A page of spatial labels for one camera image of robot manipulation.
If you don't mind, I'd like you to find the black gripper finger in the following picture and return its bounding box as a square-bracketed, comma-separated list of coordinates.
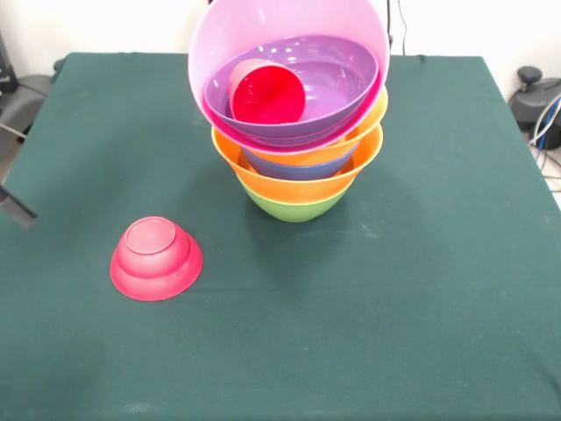
[0, 182, 39, 230]

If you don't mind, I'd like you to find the red bowl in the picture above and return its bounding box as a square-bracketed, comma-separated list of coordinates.
[109, 215, 205, 303]

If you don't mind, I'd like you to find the red cup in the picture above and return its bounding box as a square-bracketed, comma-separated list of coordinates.
[228, 58, 308, 126]

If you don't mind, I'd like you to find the pink bowl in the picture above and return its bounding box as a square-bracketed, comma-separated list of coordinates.
[187, 0, 392, 155]

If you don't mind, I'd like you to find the blue bowl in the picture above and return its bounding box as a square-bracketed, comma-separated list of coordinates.
[240, 146, 359, 182]

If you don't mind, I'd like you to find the orange bowl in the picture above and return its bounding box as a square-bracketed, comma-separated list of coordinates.
[240, 87, 390, 167]
[210, 122, 385, 205]

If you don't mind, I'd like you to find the purple bowl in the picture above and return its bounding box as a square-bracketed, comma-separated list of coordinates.
[202, 33, 380, 147]

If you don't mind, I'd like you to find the green bowl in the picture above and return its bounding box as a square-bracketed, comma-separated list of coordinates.
[243, 186, 347, 224]

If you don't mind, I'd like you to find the dark green tablecloth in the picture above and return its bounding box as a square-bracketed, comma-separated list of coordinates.
[0, 52, 561, 421]

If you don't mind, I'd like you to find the black wall cable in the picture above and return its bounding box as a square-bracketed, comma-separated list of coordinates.
[385, 0, 411, 56]

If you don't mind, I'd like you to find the floor cable bundle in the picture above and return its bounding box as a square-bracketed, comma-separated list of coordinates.
[528, 94, 561, 194]

